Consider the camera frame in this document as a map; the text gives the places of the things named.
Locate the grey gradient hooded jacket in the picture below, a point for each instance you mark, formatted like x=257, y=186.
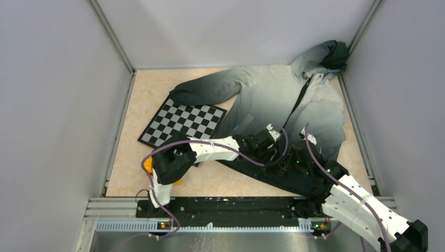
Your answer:
x=293, y=96

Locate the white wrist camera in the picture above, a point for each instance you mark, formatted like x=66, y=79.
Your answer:
x=276, y=135
x=307, y=136

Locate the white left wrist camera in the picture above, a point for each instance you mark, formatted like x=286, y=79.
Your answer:
x=276, y=135

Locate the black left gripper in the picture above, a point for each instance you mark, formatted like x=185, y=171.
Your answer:
x=269, y=153

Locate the black white checkerboard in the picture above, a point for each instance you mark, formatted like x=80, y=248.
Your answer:
x=200, y=122

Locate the grey cable duct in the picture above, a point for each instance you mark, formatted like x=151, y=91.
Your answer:
x=150, y=226

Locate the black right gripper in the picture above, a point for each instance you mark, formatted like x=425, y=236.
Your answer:
x=286, y=163

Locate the yellow block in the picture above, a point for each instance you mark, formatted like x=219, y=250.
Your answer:
x=148, y=166

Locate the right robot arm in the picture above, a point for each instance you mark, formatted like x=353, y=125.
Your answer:
x=337, y=194

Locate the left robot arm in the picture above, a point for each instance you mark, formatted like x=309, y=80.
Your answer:
x=168, y=163

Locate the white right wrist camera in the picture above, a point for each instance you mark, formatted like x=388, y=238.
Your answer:
x=307, y=136

